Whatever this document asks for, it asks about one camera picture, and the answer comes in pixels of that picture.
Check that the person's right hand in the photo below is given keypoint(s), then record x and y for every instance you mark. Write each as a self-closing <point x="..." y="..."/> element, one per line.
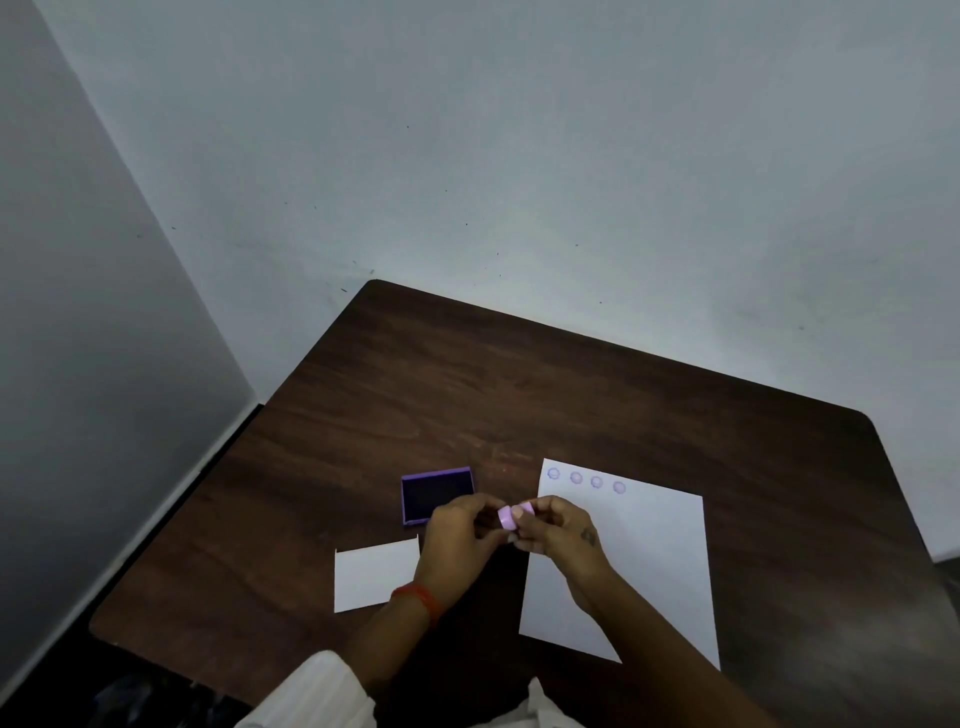
<point x="566" y="540"/>

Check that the person's left hand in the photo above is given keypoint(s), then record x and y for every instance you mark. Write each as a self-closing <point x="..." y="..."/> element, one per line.
<point x="454" y="540"/>

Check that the purple ink pad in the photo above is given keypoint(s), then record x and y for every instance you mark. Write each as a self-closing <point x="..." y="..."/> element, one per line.
<point x="435" y="491"/>

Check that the small pink stamp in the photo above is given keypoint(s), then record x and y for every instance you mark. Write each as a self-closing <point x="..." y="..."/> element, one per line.
<point x="508" y="517"/>

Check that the white paper sheet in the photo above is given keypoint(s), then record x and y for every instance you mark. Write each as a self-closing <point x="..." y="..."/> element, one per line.
<point x="652" y="555"/>

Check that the white ink pad lid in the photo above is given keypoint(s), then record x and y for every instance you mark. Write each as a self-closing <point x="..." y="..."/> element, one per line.
<point x="371" y="577"/>

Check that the person's left forearm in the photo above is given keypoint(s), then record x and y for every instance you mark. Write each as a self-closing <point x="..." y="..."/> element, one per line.
<point x="390" y="645"/>

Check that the person's right forearm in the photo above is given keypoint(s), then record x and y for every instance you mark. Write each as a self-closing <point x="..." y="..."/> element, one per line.
<point x="660" y="660"/>

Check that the orange thread wristband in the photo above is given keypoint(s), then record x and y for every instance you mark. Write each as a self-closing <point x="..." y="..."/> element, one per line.
<point x="420" y="596"/>

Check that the white shirt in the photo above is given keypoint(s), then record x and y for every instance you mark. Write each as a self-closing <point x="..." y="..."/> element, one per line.
<point x="315" y="697"/>

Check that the dark patterned cloth bundle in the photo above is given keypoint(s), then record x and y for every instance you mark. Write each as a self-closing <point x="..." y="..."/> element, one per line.
<point x="150" y="705"/>

